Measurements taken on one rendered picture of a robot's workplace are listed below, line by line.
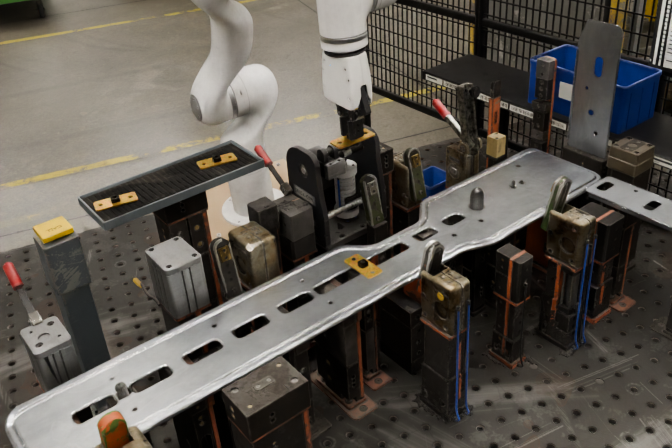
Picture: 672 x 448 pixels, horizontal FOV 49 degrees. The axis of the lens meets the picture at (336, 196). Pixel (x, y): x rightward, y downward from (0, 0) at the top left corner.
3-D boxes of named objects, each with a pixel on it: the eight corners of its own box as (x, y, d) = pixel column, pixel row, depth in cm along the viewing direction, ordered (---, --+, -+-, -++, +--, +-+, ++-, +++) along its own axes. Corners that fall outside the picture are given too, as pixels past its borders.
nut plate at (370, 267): (383, 271, 148) (383, 266, 148) (369, 279, 146) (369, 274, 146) (357, 254, 154) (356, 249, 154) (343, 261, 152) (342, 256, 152)
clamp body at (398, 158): (407, 300, 187) (405, 173, 169) (378, 280, 195) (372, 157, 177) (433, 285, 192) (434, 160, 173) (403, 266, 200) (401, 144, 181)
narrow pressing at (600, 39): (604, 160, 182) (623, 27, 165) (566, 145, 190) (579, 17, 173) (606, 159, 183) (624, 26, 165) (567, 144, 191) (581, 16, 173)
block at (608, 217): (593, 329, 174) (608, 230, 159) (554, 307, 181) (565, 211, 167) (617, 312, 178) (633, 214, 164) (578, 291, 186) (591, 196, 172)
